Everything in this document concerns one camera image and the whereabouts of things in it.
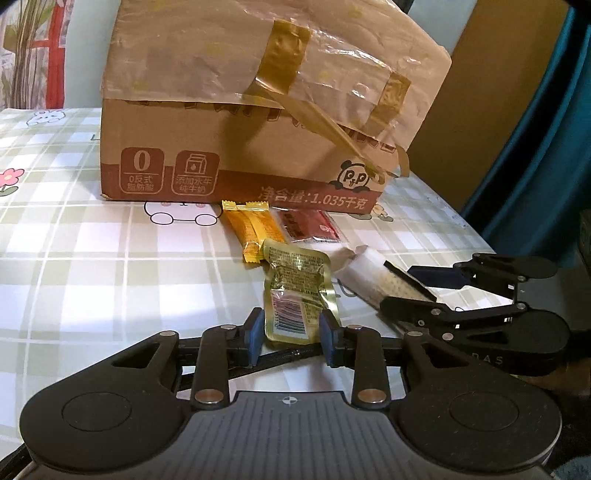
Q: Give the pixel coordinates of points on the white cracker packet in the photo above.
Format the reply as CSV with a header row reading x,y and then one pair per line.
x,y
369,277

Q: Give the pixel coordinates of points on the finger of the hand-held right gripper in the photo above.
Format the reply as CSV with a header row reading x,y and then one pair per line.
x,y
415,311
438,278

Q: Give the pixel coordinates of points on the dark red snack packet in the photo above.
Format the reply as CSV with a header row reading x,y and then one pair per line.
x,y
304,226

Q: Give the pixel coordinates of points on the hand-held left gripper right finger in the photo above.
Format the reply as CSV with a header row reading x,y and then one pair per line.
x,y
328,339

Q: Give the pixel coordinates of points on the wooden board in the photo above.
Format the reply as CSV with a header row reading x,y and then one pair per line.
x,y
498,92

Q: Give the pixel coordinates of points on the cardboard box with plastic liner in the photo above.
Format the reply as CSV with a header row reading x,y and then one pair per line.
x,y
207,138

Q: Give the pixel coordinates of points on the printed backdrop cloth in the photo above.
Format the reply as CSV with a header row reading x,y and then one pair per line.
x,y
37,55

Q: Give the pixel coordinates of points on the gold foil snack packet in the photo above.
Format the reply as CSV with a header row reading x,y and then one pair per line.
x,y
295,277

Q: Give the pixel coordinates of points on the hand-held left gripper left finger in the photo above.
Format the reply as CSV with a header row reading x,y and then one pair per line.
x,y
256,337

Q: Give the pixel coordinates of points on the teal curtain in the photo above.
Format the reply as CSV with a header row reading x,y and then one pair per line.
x,y
563,138

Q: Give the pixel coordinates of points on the yellow stick packet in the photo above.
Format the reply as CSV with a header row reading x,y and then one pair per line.
x,y
267,226
238,230

